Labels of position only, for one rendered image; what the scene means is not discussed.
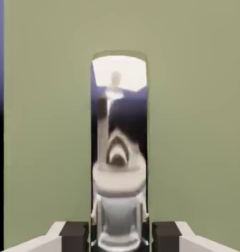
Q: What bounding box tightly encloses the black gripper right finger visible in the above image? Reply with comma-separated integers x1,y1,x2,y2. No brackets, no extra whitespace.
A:
151,220,240,252

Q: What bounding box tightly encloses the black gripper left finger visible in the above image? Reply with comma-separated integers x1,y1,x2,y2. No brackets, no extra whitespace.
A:
0,220,90,252

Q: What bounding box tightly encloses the curved shiny metal handle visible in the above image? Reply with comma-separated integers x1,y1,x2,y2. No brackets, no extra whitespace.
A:
90,50,153,252

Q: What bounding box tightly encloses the green painted cabinet door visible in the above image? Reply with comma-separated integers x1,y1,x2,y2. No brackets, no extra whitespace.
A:
3,0,240,252

